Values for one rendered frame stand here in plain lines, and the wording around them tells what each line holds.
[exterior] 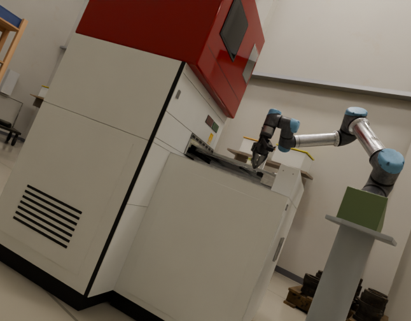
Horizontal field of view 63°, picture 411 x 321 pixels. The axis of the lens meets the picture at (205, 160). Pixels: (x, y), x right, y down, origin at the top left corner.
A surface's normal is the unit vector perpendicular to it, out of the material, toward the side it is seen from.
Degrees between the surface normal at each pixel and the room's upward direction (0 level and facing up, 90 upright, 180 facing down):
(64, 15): 90
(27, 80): 90
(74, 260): 90
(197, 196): 90
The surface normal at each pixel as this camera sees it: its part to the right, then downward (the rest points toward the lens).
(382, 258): -0.51, -0.27
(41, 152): -0.29, -0.19
